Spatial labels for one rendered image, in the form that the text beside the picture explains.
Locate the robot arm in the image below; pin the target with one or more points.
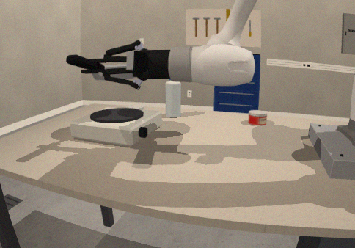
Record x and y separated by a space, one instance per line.
219 64

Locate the red tin with white lid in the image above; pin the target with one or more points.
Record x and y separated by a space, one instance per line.
257 117

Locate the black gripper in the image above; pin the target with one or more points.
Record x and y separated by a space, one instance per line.
157 64

